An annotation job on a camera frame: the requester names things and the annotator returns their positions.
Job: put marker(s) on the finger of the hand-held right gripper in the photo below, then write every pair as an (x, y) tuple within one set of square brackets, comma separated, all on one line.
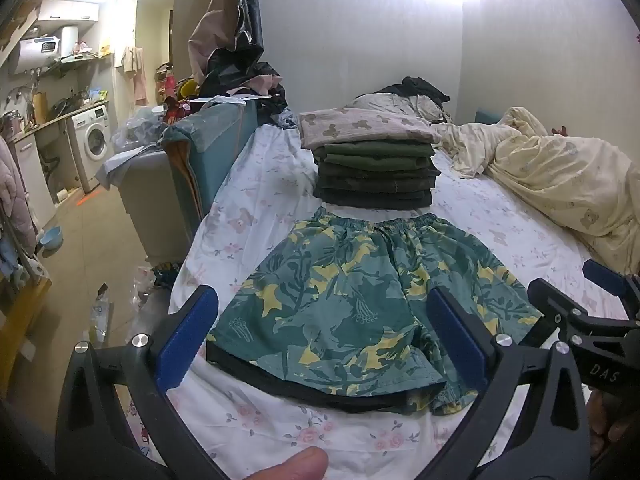
[(605, 275), (557, 305)]

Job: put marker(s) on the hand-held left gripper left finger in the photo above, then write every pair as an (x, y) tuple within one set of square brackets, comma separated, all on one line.
[(187, 335)]

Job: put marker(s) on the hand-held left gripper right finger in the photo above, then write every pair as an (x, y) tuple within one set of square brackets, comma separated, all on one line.
[(457, 340)]

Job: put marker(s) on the green floral shorts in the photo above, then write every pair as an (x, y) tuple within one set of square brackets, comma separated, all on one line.
[(350, 305)]

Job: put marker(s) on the stack of folded green pants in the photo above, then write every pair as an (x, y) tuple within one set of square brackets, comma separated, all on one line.
[(375, 175)]

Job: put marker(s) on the person's right hand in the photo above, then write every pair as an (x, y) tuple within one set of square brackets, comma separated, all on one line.
[(607, 430)]

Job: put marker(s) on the person's left hand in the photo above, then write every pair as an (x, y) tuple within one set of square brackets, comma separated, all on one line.
[(295, 466)]

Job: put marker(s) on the plastic bottle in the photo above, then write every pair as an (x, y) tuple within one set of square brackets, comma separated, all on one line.
[(100, 315)]

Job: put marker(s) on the cream quilt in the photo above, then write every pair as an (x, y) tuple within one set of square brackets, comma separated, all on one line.
[(560, 175)]

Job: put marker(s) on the grey box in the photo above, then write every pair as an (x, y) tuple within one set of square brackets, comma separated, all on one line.
[(150, 200)]

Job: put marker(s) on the yellow wooden furniture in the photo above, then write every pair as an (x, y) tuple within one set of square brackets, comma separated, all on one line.
[(22, 320)]

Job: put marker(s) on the blue basin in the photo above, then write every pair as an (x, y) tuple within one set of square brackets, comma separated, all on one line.
[(51, 237)]

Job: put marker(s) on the teal bed footboard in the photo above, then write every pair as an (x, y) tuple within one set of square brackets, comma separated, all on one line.
[(215, 150)]

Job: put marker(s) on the teal headboard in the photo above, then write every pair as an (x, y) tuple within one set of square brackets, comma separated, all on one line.
[(487, 116)]

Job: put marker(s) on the white washing machine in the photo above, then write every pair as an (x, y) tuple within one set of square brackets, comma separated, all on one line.
[(92, 145)]

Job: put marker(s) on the clear plastic bags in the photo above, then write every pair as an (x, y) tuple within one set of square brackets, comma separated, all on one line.
[(135, 127)]

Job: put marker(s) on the white base cabinet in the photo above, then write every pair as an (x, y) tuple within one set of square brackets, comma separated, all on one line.
[(32, 180)]

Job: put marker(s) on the pink puffer jacket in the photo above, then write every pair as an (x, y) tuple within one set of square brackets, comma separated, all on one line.
[(15, 195)]

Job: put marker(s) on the beige bear-print folded cloth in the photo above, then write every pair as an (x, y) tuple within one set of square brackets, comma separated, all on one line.
[(365, 127)]

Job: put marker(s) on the pale pillow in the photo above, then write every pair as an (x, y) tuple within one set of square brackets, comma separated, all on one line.
[(380, 105)]

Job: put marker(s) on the red bag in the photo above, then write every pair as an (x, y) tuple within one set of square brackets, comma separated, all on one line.
[(165, 85)]

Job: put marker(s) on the pink hanging towel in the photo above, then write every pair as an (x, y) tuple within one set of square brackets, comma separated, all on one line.
[(135, 72)]

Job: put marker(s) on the wooden cutting board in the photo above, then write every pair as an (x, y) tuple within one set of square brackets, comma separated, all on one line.
[(40, 107)]

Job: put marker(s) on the metal pot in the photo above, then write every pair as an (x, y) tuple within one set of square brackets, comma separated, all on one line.
[(10, 121)]

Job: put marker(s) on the white water heater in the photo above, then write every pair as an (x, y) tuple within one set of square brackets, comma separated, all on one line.
[(35, 55)]

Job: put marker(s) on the white wall cabinet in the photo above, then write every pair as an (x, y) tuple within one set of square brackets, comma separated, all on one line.
[(67, 10)]

